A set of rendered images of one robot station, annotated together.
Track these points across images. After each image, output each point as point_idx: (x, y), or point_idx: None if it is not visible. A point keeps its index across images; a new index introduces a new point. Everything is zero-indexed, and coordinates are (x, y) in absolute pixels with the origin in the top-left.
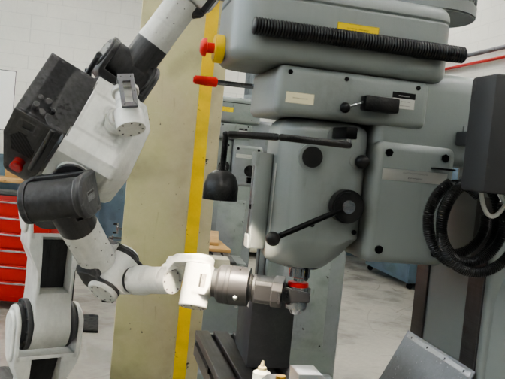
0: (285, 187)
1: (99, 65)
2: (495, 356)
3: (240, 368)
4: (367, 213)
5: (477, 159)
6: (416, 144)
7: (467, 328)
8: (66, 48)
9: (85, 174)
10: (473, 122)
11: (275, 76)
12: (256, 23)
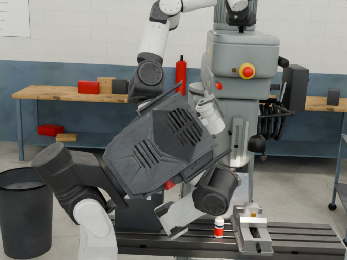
0: (253, 131)
1: (162, 87)
2: (252, 164)
3: (162, 232)
4: None
5: (300, 100)
6: None
7: None
8: None
9: (225, 167)
10: (296, 86)
11: (266, 82)
12: (288, 63)
